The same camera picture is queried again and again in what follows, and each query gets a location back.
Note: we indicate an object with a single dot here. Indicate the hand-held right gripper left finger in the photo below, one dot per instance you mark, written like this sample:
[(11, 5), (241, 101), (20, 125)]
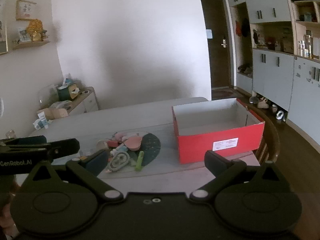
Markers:
[(98, 163)]

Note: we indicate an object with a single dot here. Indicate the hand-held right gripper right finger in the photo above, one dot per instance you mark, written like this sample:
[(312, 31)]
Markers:
[(214, 165)]

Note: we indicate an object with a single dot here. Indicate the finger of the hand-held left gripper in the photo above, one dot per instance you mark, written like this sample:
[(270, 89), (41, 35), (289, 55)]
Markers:
[(65, 148), (25, 141)]

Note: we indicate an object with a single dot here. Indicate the teal rimmed tape dispenser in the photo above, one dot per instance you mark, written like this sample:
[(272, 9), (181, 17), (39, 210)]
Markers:
[(120, 160)]

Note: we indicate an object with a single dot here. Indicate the red cardboard box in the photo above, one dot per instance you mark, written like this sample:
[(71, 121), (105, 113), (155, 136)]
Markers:
[(200, 146)]

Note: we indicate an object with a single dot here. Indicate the pink heart-shaped dish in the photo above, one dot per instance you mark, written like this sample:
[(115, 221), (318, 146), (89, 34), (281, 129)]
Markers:
[(133, 143)]

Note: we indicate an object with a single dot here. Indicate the light green marker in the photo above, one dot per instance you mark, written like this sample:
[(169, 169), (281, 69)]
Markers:
[(139, 161)]

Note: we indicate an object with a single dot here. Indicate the small red item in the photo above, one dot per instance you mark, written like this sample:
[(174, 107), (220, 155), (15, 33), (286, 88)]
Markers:
[(112, 144)]

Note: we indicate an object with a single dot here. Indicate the white blue medicine boxes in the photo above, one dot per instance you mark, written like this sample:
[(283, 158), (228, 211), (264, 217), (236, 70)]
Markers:
[(42, 123)]

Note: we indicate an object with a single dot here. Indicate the pink toy figure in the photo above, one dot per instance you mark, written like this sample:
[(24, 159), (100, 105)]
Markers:
[(121, 137)]

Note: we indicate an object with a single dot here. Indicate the white side cabinet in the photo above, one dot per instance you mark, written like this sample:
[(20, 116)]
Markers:
[(85, 103)]

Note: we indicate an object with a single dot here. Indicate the dark green speckled placemat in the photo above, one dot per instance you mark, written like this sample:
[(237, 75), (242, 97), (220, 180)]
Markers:
[(151, 147)]

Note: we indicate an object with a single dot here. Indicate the tan white plush toy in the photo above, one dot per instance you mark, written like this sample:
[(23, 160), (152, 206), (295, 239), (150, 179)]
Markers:
[(74, 92)]

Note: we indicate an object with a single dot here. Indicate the green tissue box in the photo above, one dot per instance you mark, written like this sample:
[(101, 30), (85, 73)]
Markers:
[(64, 91)]

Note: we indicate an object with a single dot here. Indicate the white sunglasses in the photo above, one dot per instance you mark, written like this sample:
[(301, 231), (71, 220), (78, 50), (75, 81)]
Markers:
[(84, 92)]

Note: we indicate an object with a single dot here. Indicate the wooden chair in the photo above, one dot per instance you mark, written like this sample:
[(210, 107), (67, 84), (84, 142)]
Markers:
[(270, 135)]

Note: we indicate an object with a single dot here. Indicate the brown doormat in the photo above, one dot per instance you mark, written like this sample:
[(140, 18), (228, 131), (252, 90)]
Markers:
[(225, 93)]

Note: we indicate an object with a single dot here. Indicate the grey shoe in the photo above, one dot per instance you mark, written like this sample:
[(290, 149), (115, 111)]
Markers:
[(254, 100)]

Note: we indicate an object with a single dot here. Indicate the beige shoe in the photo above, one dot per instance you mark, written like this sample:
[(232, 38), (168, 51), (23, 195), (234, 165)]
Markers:
[(263, 103)]

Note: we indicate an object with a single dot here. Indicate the small white shoe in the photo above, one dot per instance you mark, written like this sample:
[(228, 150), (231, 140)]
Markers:
[(274, 108)]

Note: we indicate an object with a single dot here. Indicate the black white shoe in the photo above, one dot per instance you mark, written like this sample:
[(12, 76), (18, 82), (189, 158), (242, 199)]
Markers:
[(281, 115)]

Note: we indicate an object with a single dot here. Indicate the low grey cabinet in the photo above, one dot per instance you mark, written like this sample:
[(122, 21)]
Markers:
[(244, 83)]

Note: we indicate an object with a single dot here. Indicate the dark brown door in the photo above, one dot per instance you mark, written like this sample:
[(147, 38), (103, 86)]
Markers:
[(220, 65)]

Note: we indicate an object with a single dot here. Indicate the dark shoes pair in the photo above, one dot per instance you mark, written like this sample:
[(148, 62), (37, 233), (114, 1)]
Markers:
[(245, 69)]

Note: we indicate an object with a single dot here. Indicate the grey lower cabinet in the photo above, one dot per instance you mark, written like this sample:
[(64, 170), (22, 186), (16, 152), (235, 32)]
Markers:
[(272, 80)]

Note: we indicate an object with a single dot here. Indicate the small photo card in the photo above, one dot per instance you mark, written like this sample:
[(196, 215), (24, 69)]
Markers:
[(22, 34)]

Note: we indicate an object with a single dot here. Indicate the grey tall cabinet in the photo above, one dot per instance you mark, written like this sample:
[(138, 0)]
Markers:
[(305, 100)]

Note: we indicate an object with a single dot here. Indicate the gold ornament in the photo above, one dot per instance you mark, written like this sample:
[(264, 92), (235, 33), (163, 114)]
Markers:
[(35, 28)]

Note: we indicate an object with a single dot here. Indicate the silver door lock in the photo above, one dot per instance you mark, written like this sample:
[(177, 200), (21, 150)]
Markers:
[(224, 42)]

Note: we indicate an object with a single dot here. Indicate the white paper notice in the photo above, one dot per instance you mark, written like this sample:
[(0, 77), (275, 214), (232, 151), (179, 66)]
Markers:
[(209, 34)]

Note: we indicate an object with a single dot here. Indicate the red cap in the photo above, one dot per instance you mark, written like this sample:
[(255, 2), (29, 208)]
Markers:
[(238, 28)]

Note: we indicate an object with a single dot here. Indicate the black hat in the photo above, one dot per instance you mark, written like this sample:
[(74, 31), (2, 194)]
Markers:
[(246, 27)]

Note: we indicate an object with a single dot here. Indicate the glass jar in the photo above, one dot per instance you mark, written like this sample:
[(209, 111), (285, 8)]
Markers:
[(308, 43)]

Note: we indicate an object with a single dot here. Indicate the wooden open shelf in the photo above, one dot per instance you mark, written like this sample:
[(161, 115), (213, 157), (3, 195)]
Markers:
[(306, 23)]

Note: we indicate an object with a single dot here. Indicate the grey upper cabinet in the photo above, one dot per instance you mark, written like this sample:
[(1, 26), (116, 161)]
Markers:
[(262, 2)]

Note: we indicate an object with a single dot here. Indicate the wooden wall shelf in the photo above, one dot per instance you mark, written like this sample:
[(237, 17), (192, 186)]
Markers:
[(30, 45)]

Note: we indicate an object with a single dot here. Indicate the large wooden picture frame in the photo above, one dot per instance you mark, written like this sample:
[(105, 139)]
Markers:
[(3, 30)]

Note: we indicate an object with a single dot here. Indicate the small wooden picture frame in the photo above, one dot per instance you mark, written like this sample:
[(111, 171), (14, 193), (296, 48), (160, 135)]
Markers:
[(25, 10)]

